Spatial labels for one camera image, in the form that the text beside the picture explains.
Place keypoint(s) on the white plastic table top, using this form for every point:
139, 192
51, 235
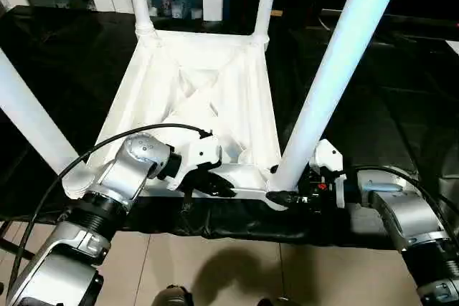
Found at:
201, 98

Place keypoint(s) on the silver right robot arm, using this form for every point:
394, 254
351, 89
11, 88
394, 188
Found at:
405, 213

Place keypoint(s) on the black work mat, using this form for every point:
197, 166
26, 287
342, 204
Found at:
387, 112

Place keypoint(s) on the dark right robot foot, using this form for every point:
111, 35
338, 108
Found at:
277, 302

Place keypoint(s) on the dark robot foot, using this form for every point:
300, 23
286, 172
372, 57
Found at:
172, 297
277, 302

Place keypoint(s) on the dark left robot foot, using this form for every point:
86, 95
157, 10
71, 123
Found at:
172, 297

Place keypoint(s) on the red bottle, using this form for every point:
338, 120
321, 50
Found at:
153, 11

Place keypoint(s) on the black tripod stand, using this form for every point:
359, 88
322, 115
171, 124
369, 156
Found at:
13, 238

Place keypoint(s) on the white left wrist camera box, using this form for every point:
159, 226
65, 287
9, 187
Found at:
202, 152

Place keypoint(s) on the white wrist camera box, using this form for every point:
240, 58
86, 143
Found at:
202, 152
326, 157

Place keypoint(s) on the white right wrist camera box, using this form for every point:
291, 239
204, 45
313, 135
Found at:
326, 157

